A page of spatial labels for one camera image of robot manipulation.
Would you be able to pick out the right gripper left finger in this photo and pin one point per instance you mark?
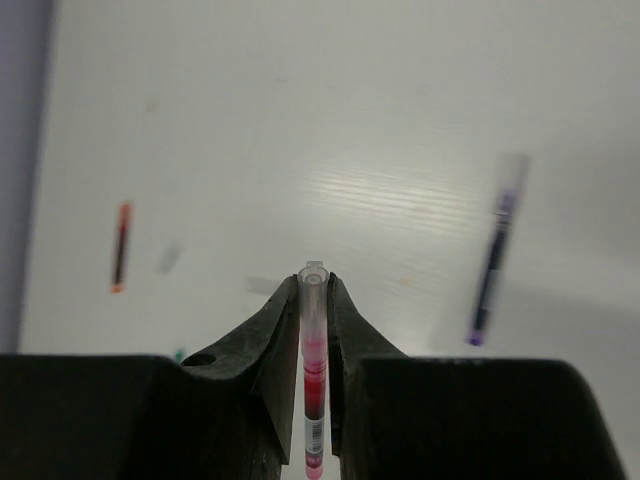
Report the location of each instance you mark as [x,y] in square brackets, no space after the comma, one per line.
[225,412]

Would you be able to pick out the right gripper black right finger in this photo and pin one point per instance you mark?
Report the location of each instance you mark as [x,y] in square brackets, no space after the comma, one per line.
[394,416]

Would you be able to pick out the red pen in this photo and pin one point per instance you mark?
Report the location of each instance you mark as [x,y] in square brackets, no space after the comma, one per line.
[314,413]

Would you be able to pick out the purple pen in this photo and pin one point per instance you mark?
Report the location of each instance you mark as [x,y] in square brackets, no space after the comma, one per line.
[489,281]

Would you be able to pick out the orange pen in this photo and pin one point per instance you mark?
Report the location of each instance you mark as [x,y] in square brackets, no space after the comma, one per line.
[121,247]

